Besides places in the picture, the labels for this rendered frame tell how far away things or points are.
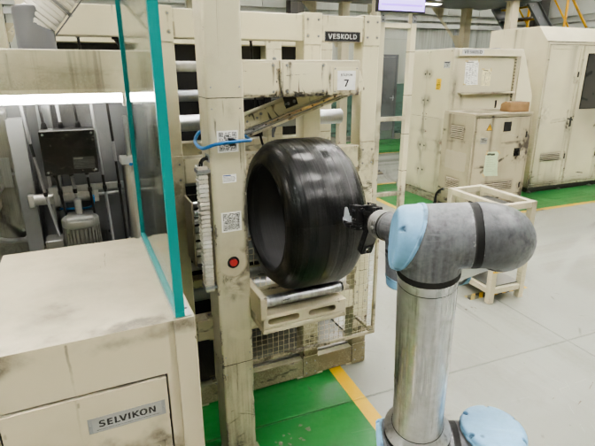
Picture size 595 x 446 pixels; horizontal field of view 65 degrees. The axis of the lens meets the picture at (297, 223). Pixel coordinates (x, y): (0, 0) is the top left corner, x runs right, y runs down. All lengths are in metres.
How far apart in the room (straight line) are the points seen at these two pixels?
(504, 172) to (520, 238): 5.58
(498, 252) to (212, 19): 1.16
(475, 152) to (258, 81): 4.38
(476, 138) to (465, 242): 5.23
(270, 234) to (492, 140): 4.41
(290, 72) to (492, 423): 1.44
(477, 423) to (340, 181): 0.88
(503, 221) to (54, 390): 0.86
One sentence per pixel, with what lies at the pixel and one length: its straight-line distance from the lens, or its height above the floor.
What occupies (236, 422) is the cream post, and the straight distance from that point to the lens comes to 2.16.
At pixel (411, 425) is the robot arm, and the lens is 1.12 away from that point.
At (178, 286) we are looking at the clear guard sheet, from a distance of 0.96.
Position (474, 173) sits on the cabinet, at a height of 0.55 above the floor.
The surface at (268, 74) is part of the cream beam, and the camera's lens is 1.97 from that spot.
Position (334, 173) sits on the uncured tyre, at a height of 1.39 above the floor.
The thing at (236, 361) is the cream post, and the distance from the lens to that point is 1.98.
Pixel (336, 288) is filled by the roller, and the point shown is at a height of 0.91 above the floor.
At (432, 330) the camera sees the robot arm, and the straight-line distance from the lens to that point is 0.92.
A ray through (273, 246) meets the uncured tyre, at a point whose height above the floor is 0.99.
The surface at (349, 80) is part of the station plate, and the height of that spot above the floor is 1.70.
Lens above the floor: 1.74
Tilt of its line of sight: 18 degrees down
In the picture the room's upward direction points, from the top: straight up
